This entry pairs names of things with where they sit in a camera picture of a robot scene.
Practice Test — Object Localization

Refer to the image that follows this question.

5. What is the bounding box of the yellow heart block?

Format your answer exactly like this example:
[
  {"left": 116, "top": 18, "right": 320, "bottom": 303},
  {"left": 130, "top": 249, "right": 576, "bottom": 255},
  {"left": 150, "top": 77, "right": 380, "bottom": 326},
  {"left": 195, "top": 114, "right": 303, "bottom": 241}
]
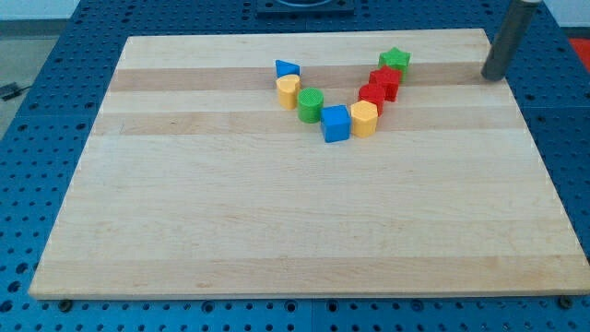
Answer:
[{"left": 276, "top": 74, "right": 301, "bottom": 110}]

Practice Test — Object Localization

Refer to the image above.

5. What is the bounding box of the light wooden board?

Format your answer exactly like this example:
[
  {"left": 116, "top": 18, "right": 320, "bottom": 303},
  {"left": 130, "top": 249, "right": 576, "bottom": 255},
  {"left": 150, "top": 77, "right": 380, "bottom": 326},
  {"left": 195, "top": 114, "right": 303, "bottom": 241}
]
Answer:
[{"left": 29, "top": 29, "right": 589, "bottom": 300}]

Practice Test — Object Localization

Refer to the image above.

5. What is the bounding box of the blue cube block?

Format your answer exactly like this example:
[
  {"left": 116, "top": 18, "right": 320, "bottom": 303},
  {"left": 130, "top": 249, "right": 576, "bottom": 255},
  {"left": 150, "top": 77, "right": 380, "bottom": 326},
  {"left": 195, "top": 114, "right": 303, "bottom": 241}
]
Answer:
[{"left": 321, "top": 104, "right": 351, "bottom": 143}]

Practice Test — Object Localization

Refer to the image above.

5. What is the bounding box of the green cylinder block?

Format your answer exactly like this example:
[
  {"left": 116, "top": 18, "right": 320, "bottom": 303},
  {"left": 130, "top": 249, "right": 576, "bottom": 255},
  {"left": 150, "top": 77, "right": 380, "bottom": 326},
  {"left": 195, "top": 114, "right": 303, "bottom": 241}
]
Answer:
[{"left": 297, "top": 88, "right": 324, "bottom": 124}]

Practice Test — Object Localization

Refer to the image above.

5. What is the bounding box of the yellow hexagon block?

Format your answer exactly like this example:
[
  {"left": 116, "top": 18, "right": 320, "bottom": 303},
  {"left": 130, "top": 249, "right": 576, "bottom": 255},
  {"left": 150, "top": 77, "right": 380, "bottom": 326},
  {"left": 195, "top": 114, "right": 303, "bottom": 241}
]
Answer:
[{"left": 350, "top": 101, "right": 378, "bottom": 137}]

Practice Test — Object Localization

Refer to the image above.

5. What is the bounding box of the blue triangle block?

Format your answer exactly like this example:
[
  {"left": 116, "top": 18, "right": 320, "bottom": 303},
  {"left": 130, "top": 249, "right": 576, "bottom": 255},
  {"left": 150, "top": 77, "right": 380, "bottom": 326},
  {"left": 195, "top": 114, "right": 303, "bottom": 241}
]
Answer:
[{"left": 275, "top": 60, "right": 301, "bottom": 78}]

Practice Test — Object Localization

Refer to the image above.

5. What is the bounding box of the red cylinder block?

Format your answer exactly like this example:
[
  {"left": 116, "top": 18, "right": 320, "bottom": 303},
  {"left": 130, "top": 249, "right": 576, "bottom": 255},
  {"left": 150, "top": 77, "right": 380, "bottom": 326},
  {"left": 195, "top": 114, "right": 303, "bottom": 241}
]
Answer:
[{"left": 358, "top": 83, "right": 385, "bottom": 117}]

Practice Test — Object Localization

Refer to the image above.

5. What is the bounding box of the red star block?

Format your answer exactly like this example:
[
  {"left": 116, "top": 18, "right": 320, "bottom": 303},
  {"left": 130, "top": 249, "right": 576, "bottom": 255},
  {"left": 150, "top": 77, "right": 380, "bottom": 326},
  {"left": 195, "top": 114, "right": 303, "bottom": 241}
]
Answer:
[{"left": 369, "top": 65, "right": 403, "bottom": 101}]

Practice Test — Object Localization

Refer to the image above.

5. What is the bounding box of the green star block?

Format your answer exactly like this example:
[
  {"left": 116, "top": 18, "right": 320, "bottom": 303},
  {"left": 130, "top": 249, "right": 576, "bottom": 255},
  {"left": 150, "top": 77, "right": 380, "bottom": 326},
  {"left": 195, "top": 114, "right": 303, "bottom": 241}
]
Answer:
[{"left": 378, "top": 47, "right": 411, "bottom": 81}]

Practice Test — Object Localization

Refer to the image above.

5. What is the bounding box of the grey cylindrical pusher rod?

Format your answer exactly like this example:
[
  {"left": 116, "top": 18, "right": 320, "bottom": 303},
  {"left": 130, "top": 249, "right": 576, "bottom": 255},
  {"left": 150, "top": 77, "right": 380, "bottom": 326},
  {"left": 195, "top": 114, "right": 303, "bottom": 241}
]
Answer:
[{"left": 480, "top": 0, "right": 542, "bottom": 81}]

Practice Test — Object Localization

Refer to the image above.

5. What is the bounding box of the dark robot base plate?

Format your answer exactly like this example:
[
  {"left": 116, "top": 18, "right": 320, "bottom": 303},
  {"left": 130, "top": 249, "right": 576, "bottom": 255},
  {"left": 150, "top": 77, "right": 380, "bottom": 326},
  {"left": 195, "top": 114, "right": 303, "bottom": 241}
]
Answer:
[{"left": 255, "top": 0, "right": 356, "bottom": 17}]

